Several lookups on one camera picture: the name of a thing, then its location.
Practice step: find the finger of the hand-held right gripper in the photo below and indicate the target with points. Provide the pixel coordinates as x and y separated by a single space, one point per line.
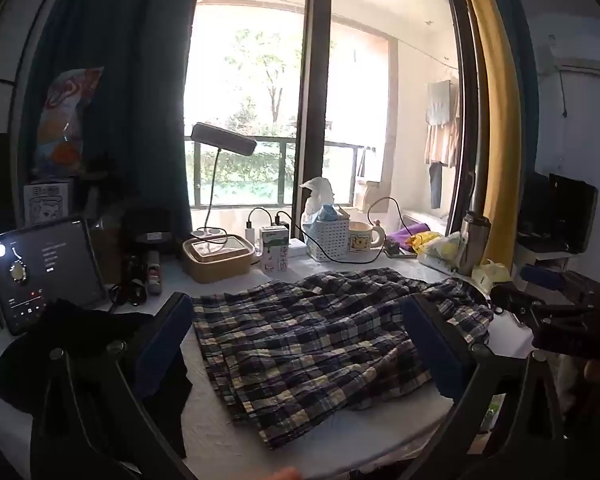
512 302

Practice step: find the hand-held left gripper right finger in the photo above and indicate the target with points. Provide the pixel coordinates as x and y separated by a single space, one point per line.
430 352

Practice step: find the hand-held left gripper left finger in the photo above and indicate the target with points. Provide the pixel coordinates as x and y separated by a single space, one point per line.
162 347

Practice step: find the blue plaid pants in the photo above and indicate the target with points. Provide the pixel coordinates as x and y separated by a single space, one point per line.
305 340

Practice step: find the hanging dark pants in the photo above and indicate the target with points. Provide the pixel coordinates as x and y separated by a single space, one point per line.
435 185

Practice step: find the pale yellow bag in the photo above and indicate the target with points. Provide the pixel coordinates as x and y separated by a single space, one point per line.
492 274

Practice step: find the black cloth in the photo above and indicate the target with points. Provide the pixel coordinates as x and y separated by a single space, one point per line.
95 325

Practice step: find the stainless steel tumbler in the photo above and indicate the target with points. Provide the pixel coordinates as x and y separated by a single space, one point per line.
472 242

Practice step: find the white yellow patterned bag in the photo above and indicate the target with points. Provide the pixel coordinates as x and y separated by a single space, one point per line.
442 255

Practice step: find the beige lidded food container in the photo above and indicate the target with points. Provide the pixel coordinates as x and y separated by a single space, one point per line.
217 260

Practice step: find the brown cardboard box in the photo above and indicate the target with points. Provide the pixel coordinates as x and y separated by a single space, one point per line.
106 255

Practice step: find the black box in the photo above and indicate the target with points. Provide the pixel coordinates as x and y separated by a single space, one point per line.
147 230

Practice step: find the purple cloth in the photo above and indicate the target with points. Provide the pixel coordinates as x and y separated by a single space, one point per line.
405 236

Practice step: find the black tablet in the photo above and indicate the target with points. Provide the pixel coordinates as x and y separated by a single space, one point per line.
45 270

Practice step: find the white charger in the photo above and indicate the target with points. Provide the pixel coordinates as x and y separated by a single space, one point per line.
250 232

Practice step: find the white green milk carton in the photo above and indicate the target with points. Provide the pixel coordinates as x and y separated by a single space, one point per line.
274 250

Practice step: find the white plastic basket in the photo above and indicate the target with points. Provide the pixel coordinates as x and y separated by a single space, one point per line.
327 240

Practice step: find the light blue cloth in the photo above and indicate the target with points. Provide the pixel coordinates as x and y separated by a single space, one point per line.
332 212

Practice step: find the white printed box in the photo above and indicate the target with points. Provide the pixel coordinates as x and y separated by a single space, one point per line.
47 202

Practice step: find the white plastic bag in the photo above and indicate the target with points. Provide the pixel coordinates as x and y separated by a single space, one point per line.
319 195

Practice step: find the yellow curtain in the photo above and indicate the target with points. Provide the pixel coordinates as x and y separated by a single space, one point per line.
500 110

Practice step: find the hanging light clothes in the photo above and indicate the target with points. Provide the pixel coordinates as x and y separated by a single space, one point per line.
442 120

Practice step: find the desk lamp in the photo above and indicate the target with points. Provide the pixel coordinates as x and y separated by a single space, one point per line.
222 139

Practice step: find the balcony railing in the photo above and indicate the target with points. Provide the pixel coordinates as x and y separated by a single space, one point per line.
280 142

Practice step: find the white air conditioner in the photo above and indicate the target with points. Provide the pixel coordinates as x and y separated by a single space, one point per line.
587 67

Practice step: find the dark blue curtain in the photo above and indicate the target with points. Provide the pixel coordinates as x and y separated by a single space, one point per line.
130 85

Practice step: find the dark door frame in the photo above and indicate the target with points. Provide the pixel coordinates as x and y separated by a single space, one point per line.
312 85

